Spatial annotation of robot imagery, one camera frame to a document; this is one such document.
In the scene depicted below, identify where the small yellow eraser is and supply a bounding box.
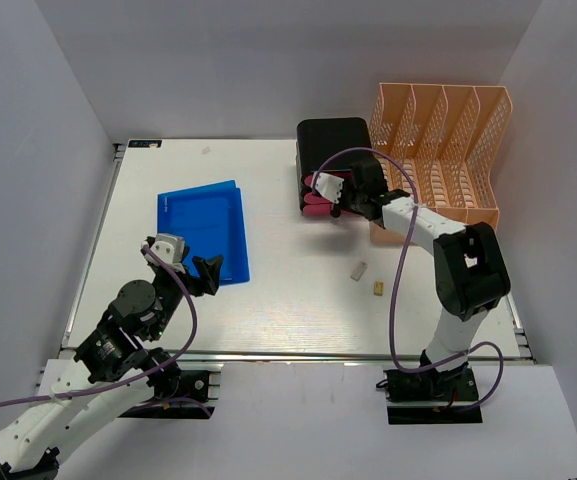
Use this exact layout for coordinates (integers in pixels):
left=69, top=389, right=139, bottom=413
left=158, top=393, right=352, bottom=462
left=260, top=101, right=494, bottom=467
left=373, top=281, right=384, bottom=296

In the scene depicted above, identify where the peach plastic file organizer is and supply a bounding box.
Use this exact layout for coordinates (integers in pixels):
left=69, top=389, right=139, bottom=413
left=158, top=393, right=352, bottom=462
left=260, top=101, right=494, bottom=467
left=369, top=83, right=513, bottom=228

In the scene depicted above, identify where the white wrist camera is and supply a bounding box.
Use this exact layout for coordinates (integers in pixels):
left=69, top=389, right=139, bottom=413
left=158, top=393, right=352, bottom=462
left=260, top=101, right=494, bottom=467
left=311, top=173, right=344, bottom=204
left=141, top=233, right=187, bottom=273

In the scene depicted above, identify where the black pink drawer organizer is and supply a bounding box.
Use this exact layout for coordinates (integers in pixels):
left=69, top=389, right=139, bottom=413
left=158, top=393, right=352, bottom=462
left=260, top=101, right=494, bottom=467
left=296, top=117, right=371, bottom=217

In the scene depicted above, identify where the blue plastic document case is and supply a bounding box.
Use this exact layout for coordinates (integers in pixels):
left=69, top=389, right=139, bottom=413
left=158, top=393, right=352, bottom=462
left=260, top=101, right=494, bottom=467
left=157, top=180, right=250, bottom=285

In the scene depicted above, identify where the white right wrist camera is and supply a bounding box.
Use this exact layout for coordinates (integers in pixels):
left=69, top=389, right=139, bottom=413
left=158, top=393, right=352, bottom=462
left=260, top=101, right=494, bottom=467
left=311, top=173, right=344, bottom=204

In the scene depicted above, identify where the grey white eraser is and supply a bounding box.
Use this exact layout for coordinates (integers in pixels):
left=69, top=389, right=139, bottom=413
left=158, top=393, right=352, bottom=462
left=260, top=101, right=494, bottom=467
left=350, top=261, right=367, bottom=281

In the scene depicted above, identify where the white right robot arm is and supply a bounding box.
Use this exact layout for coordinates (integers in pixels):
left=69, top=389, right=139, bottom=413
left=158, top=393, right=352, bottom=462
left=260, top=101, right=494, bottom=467
left=337, top=158, right=510, bottom=399

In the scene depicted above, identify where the black label sticker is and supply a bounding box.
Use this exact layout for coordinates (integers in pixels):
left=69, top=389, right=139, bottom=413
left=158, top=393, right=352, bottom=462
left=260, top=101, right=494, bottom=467
left=127, top=139, right=162, bottom=149

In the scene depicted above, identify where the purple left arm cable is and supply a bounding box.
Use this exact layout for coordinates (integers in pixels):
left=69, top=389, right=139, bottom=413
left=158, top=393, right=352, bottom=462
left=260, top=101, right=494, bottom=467
left=0, top=244, right=199, bottom=471

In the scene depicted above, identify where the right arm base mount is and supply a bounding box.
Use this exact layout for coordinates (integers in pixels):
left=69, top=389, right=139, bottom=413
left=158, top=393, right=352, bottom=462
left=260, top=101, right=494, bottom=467
left=376, top=367, right=483, bottom=425

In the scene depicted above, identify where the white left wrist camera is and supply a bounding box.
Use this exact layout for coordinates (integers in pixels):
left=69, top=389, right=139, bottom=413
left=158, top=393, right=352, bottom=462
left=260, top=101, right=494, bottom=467
left=141, top=233, right=187, bottom=273

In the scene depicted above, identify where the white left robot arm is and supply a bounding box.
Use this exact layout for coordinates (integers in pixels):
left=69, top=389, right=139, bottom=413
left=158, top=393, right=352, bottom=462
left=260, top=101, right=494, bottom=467
left=0, top=248, right=223, bottom=479

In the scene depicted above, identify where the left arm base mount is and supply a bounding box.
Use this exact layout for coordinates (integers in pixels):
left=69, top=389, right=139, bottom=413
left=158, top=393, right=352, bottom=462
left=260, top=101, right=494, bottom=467
left=120, top=363, right=222, bottom=420

